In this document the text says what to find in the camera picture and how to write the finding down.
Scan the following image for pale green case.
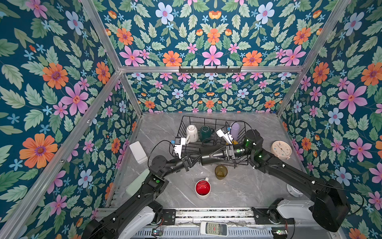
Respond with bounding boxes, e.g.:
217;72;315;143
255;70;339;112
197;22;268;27
125;169;150;198

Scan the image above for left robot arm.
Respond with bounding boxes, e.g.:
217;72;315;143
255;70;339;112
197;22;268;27
82;155;201;239

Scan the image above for red inside white mug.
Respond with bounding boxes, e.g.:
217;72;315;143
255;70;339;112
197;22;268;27
195;177;211;200

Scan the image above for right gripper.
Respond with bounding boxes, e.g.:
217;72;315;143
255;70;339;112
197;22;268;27
208;145;255;165

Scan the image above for aluminium frame post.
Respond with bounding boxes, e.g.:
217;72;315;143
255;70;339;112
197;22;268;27
82;0;143;118

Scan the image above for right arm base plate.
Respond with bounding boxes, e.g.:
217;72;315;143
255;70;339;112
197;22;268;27
251;207;295;225

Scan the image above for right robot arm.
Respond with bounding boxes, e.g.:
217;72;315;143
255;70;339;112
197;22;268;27
200;129;350;232

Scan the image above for amber glass cup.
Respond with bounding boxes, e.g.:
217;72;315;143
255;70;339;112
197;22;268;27
214;165;228;180

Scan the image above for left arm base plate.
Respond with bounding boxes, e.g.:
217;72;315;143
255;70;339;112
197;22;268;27
162;209;177;226

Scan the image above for black hook rail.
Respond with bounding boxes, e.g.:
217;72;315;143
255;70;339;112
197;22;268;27
178;66;242;74

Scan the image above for black mug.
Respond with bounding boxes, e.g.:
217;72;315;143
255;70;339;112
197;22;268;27
200;147;229;166

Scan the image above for lilac cup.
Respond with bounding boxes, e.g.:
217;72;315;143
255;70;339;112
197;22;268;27
230;122;240;141

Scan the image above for white rectangular box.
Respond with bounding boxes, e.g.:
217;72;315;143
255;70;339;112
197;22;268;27
129;141;148;164

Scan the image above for white round alarm clock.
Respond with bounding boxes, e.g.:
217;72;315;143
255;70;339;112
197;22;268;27
286;184;303;198

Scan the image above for white remote control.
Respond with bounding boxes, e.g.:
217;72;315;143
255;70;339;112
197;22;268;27
200;221;228;237

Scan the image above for black wire dish rack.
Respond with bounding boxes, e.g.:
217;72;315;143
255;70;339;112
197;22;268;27
172;116;253;167

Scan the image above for green mug cream inside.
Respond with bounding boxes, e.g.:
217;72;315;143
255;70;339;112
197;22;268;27
200;125;214;143

